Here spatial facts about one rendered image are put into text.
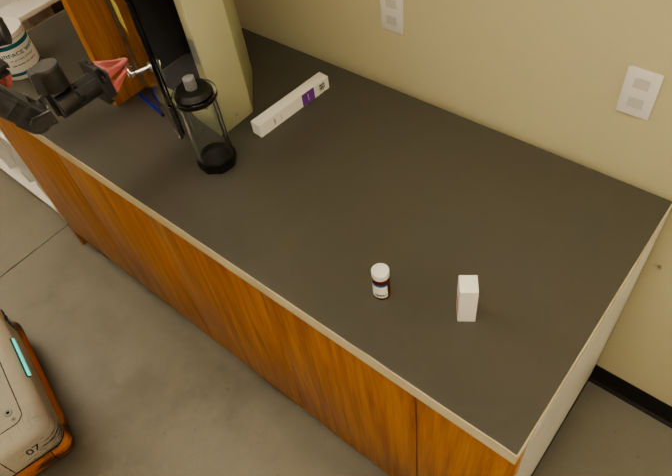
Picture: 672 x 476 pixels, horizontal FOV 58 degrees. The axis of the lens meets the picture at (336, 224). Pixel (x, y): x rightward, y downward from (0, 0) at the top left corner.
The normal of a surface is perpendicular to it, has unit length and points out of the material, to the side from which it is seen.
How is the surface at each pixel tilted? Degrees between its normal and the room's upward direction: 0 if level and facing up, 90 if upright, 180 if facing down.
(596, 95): 90
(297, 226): 0
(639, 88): 90
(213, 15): 90
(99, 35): 90
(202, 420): 0
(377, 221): 0
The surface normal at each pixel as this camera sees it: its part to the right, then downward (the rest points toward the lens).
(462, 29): -0.63, 0.64
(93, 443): -0.11, -0.63
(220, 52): 0.77, 0.43
